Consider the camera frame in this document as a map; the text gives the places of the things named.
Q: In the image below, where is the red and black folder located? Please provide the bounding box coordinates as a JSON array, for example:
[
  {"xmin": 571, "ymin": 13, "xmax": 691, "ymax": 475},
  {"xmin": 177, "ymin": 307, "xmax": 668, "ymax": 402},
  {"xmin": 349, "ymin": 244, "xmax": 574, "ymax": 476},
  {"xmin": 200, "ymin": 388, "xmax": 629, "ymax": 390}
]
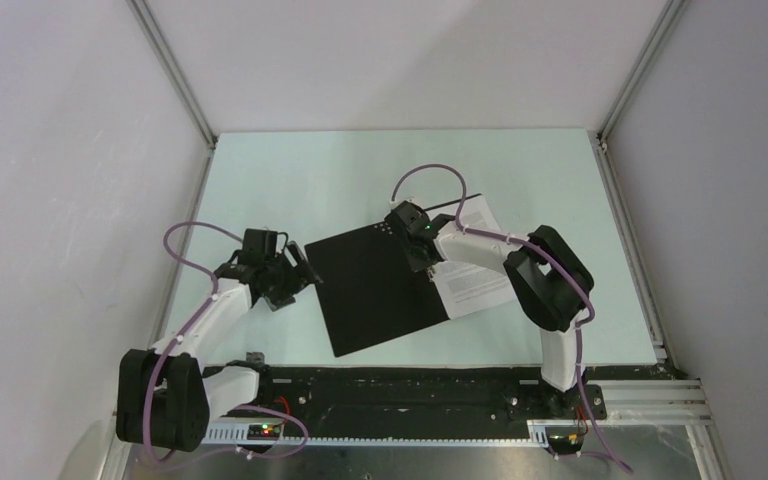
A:
[{"xmin": 305, "ymin": 220, "xmax": 449, "ymax": 357}]

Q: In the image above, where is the right aluminium frame post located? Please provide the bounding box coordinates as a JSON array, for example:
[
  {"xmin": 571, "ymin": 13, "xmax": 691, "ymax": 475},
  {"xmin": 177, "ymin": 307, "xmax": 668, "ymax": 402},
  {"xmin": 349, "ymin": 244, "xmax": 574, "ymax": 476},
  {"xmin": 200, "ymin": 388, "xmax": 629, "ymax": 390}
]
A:
[{"xmin": 595, "ymin": 0, "xmax": 690, "ymax": 154}]

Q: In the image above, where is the large printed paper sheet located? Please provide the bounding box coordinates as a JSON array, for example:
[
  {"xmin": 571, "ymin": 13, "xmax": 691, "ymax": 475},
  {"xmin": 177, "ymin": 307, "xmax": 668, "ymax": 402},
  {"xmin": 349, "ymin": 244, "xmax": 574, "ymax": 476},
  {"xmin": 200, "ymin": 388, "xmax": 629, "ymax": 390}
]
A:
[{"xmin": 430, "ymin": 194, "xmax": 516, "ymax": 319}]

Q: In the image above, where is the left aluminium frame post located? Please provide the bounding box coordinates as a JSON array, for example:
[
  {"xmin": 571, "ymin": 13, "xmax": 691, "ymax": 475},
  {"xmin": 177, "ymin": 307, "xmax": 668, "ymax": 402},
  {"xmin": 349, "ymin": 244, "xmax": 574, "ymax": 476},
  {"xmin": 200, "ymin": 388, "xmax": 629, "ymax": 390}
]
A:
[{"xmin": 126, "ymin": 0, "xmax": 218, "ymax": 150}]

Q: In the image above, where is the left controller board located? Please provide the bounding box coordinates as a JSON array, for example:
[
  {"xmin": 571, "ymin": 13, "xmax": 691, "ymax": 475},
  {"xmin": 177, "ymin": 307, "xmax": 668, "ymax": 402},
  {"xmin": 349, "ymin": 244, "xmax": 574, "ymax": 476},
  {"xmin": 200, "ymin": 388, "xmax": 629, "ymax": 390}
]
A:
[{"xmin": 246, "ymin": 423, "xmax": 283, "ymax": 441}]

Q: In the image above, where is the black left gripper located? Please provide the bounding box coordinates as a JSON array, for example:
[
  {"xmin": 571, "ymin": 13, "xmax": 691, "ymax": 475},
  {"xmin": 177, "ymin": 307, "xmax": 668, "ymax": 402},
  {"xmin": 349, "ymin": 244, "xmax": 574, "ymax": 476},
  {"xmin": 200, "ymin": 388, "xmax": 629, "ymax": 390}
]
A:
[{"xmin": 263, "ymin": 242, "xmax": 320, "ymax": 312}]

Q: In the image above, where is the controller board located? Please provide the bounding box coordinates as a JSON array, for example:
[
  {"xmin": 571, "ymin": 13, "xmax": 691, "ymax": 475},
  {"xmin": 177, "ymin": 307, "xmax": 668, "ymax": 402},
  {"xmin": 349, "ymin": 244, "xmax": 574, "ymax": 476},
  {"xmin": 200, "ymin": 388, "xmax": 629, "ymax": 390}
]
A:
[
  {"xmin": 246, "ymin": 423, "xmax": 283, "ymax": 441},
  {"xmin": 546, "ymin": 432, "xmax": 583, "ymax": 457}
]

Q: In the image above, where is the aluminium frame post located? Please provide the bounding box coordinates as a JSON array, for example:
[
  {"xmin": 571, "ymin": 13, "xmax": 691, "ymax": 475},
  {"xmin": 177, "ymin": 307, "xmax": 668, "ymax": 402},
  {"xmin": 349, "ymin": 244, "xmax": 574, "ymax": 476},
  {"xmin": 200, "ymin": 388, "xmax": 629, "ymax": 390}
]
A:
[
  {"xmin": 595, "ymin": 0, "xmax": 690, "ymax": 154},
  {"xmin": 126, "ymin": 0, "xmax": 218, "ymax": 150}
]

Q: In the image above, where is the right controller board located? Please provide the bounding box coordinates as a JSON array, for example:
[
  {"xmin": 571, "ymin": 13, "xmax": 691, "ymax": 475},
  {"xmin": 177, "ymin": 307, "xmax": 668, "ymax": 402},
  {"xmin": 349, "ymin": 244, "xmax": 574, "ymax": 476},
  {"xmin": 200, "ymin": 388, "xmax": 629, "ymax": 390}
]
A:
[{"xmin": 546, "ymin": 432, "xmax": 583, "ymax": 457}]

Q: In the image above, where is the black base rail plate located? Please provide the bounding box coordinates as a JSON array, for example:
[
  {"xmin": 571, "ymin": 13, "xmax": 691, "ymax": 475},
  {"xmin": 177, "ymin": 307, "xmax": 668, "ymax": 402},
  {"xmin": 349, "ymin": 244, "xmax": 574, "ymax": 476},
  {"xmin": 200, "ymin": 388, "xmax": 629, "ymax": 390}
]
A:
[{"xmin": 254, "ymin": 367, "xmax": 607, "ymax": 439}]

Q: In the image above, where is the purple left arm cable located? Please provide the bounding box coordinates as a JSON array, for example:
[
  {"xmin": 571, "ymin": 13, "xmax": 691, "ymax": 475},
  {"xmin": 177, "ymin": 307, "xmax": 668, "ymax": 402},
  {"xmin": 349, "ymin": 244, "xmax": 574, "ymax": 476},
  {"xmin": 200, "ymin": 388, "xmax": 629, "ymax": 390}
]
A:
[{"xmin": 142, "ymin": 221, "xmax": 309, "ymax": 465}]

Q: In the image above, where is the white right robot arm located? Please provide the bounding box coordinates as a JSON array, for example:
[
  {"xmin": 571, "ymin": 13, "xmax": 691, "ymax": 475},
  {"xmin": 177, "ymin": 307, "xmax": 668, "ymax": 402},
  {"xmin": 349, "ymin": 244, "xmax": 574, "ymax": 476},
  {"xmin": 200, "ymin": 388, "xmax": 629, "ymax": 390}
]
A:
[{"xmin": 385, "ymin": 201, "xmax": 595, "ymax": 418}]

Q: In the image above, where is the grey slotted cable duct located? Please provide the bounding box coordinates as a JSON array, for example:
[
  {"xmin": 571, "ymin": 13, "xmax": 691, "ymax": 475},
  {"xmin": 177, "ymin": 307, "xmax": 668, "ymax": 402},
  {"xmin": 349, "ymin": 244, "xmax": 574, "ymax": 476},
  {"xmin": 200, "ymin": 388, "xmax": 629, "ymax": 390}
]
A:
[{"xmin": 201, "ymin": 423, "xmax": 547, "ymax": 448}]

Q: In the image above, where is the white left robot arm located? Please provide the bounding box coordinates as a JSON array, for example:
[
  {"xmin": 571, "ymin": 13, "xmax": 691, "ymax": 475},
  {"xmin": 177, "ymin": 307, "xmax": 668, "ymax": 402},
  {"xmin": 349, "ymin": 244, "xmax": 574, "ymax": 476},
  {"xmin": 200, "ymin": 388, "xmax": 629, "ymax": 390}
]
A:
[{"xmin": 115, "ymin": 229, "xmax": 321, "ymax": 463}]

